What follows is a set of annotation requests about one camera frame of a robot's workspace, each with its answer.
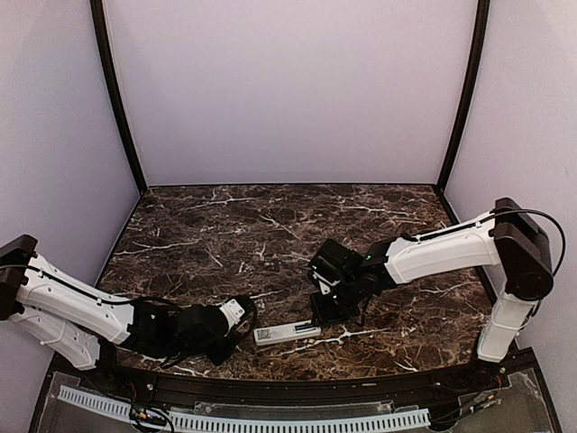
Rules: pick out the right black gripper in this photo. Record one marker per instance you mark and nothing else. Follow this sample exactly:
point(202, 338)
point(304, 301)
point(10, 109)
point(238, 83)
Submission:
point(323, 317)

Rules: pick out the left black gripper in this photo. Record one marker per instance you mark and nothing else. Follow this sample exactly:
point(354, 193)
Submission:
point(218, 357)

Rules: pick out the white remote control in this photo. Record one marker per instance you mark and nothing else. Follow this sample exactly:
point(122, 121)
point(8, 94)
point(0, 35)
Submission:
point(281, 334)

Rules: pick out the blue battery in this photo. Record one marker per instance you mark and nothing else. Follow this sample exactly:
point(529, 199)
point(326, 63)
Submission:
point(304, 328)

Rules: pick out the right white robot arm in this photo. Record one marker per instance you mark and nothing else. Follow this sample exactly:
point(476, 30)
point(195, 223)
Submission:
point(507, 236)

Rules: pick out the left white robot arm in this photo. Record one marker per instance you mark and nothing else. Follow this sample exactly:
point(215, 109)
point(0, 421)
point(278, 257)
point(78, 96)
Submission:
point(86, 325)

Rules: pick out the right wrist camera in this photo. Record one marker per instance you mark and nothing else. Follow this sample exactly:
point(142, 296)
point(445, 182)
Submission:
point(324, 284)

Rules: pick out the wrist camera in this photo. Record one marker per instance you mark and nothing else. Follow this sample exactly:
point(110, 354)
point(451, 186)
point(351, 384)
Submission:
point(237, 310)
point(324, 284)

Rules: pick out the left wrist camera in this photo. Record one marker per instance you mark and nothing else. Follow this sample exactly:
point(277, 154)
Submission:
point(237, 310)

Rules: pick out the black front rail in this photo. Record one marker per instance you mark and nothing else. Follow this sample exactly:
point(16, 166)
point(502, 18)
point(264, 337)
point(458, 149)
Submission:
point(438, 387)

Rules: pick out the white cable duct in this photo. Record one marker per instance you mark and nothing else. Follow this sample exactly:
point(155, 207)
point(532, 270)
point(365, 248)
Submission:
point(243, 419)

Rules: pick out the right black frame post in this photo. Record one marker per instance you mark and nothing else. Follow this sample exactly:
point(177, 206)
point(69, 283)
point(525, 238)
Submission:
point(465, 100)

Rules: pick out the black frame post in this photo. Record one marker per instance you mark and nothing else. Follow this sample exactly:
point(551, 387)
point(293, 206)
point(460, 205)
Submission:
point(113, 89)
point(465, 100)

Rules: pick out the left black frame post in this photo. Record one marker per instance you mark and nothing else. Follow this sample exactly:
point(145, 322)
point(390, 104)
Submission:
point(113, 89)

